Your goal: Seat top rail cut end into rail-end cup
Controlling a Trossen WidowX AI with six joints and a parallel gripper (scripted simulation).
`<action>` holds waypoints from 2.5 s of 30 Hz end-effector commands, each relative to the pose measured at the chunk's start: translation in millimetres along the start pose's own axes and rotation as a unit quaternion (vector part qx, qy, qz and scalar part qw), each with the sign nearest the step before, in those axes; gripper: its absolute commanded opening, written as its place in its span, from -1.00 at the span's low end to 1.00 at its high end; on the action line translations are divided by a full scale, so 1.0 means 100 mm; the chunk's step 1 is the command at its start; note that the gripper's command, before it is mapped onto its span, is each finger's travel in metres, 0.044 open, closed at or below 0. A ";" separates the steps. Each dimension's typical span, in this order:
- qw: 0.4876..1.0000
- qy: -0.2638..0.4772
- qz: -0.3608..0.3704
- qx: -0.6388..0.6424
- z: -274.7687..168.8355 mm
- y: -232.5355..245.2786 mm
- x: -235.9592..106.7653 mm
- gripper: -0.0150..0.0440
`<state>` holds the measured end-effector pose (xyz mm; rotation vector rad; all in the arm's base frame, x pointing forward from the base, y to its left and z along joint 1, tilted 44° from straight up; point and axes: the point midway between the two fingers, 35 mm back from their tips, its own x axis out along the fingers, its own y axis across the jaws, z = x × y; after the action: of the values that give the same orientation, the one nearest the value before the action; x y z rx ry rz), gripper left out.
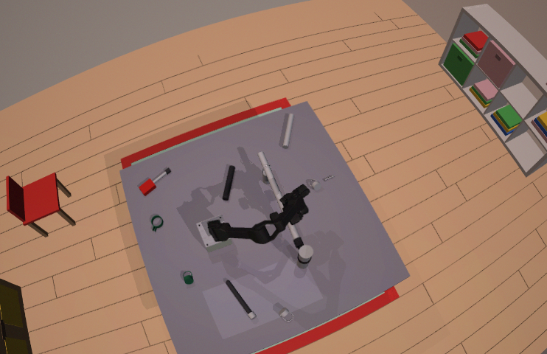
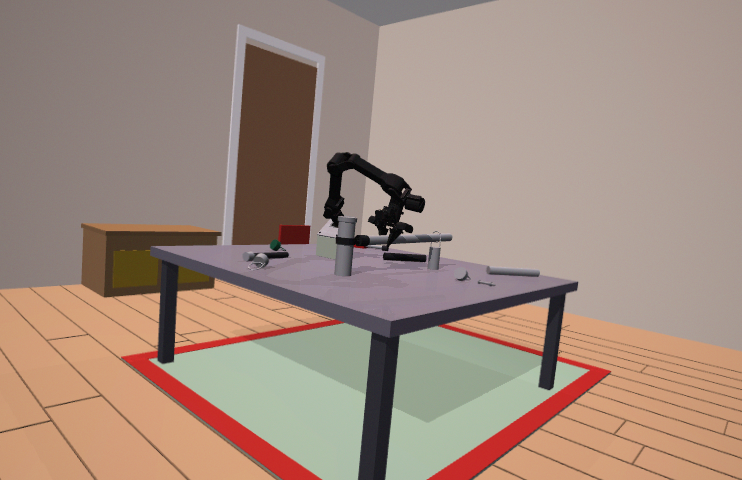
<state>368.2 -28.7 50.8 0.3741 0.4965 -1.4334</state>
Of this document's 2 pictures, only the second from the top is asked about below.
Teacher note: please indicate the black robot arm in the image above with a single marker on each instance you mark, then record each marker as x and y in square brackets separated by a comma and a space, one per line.
[390, 183]

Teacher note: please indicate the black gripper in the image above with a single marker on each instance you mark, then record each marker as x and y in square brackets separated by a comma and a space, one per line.
[397, 229]

